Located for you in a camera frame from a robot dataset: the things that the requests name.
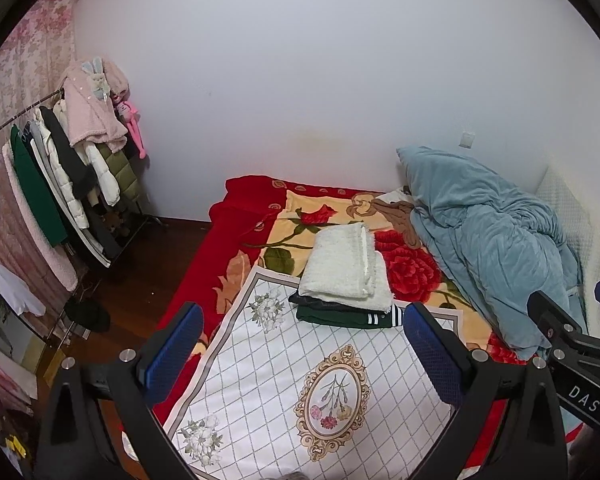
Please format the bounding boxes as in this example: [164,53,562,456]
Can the white fluffy sweater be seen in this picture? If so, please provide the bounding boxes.
[298,223,393,313]

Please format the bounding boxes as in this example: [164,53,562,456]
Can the clothes rack with hanging clothes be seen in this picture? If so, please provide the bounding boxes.
[0,86,154,340]

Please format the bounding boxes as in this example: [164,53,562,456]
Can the white checkered headboard cover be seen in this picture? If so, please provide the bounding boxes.
[535,166,600,338]

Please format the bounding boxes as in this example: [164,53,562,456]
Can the light blue quilt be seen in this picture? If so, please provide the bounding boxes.
[398,146,586,360]

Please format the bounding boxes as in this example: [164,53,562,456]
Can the white floral grid bedsheet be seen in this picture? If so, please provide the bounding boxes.
[164,267,452,479]

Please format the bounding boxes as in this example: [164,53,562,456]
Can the dark green striped garment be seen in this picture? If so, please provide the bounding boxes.
[296,306,403,330]

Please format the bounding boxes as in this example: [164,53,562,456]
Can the red floral blanket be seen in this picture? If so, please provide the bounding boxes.
[154,176,516,429]

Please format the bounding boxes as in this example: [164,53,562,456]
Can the pink fluffy hanging garment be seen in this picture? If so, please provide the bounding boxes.
[59,56,130,153]

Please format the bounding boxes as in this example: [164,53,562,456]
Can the pink patterned curtain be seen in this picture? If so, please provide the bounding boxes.
[0,0,84,291]

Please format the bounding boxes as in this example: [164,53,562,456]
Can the white wall socket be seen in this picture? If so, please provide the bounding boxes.
[460,131,476,150]

